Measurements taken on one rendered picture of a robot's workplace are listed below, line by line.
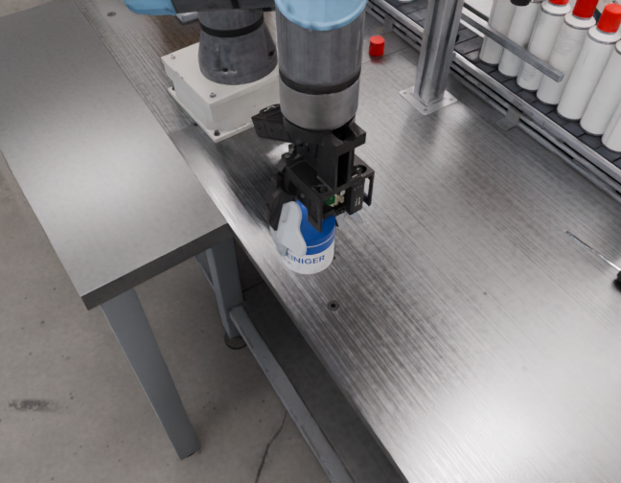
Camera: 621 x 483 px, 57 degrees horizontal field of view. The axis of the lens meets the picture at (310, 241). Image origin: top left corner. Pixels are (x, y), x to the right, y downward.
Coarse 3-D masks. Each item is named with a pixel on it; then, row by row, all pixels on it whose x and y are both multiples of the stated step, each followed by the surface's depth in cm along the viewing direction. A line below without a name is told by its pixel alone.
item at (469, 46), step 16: (384, 0) 133; (416, 0) 133; (416, 16) 128; (464, 32) 124; (464, 48) 120; (480, 48) 120; (480, 64) 116; (496, 80) 113; (512, 80) 112; (528, 96) 109; (544, 112) 106; (576, 128) 103; (592, 144) 100; (608, 160) 98
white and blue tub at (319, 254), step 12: (300, 204) 71; (300, 228) 69; (312, 228) 69; (324, 228) 69; (312, 240) 68; (324, 240) 69; (288, 252) 71; (312, 252) 70; (324, 252) 71; (288, 264) 73; (300, 264) 72; (312, 264) 72; (324, 264) 73
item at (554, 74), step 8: (464, 16) 113; (472, 16) 112; (472, 24) 112; (480, 24) 110; (488, 32) 109; (496, 32) 108; (496, 40) 108; (504, 40) 107; (512, 40) 106; (512, 48) 106; (520, 48) 105; (520, 56) 105; (528, 56) 103; (536, 64) 103; (544, 64) 101; (544, 72) 102; (552, 72) 100; (560, 72) 100; (560, 80) 100
